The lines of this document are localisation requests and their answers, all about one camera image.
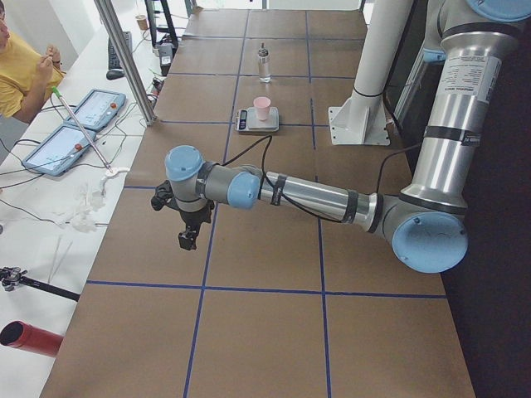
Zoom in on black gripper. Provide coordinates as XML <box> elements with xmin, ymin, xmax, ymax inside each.
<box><xmin>178</xmin><ymin>201</ymin><xmax>214</xmax><ymax>250</ymax></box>

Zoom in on glass sauce bottle steel top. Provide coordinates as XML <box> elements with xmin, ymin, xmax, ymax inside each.
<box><xmin>257</xmin><ymin>42</ymin><xmax>271</xmax><ymax>83</ymax></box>

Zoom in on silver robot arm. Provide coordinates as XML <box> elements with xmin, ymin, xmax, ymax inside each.
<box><xmin>151</xmin><ymin>1</ymin><xmax>530</xmax><ymax>273</ymax></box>

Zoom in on digital kitchen scale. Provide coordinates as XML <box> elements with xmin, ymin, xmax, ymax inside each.
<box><xmin>235</xmin><ymin>107</ymin><xmax>280</xmax><ymax>133</ymax></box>

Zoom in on brown paper cup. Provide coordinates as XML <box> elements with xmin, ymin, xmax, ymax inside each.
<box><xmin>135</xmin><ymin>14</ymin><xmax>149</xmax><ymax>32</ymax></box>

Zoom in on white plastic parts pile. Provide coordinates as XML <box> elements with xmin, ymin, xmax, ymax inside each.
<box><xmin>56</xmin><ymin>167</ymin><xmax>130</xmax><ymax>233</ymax></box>

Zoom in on near teach pendant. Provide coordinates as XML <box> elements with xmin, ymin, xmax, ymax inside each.
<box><xmin>22</xmin><ymin>124</ymin><xmax>90</xmax><ymax>177</ymax></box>

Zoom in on teach pendant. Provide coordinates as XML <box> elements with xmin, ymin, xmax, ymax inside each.
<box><xmin>22</xmin><ymin>124</ymin><xmax>90</xmax><ymax>177</ymax></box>
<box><xmin>73</xmin><ymin>89</ymin><xmax>126</xmax><ymax>132</ymax></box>

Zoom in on far teach pendant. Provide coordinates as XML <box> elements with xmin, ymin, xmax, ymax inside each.
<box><xmin>73</xmin><ymin>89</ymin><xmax>126</xmax><ymax>132</ymax></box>

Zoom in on black tripod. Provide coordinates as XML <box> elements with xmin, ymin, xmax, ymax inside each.
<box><xmin>1</xmin><ymin>267</ymin><xmax>80</xmax><ymax>302</ymax></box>

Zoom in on black computer mouse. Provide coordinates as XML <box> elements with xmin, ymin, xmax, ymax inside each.
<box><xmin>105</xmin><ymin>69</ymin><xmax>125</xmax><ymax>80</ymax></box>

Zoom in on red bottle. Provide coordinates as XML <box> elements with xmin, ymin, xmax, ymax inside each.
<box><xmin>1</xmin><ymin>321</ymin><xmax>64</xmax><ymax>357</ymax></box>

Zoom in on black keyboard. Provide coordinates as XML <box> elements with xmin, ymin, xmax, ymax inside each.
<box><xmin>107</xmin><ymin>31</ymin><xmax>134</xmax><ymax>70</ymax></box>

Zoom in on person in yellow shirt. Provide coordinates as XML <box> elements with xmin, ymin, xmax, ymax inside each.
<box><xmin>1</xmin><ymin>6</ymin><xmax>65</xmax><ymax>124</ymax></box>

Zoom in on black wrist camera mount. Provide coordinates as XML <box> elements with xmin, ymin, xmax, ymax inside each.
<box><xmin>150</xmin><ymin>180</ymin><xmax>179</xmax><ymax>211</ymax></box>

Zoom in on black wrist cable arm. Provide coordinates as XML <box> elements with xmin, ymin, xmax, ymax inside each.
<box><xmin>222</xmin><ymin>134</ymin><xmax>424</xmax><ymax>227</ymax></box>

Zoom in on green handled reach grabber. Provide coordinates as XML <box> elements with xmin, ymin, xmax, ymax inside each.
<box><xmin>51</xmin><ymin>86</ymin><xmax>112</xmax><ymax>172</ymax></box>

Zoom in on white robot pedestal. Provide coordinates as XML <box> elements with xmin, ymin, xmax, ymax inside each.
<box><xmin>329</xmin><ymin>0</ymin><xmax>413</xmax><ymax>146</ymax></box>

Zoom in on aluminium frame post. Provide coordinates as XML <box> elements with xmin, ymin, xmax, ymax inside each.
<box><xmin>94</xmin><ymin>0</ymin><xmax>156</xmax><ymax>126</ymax></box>

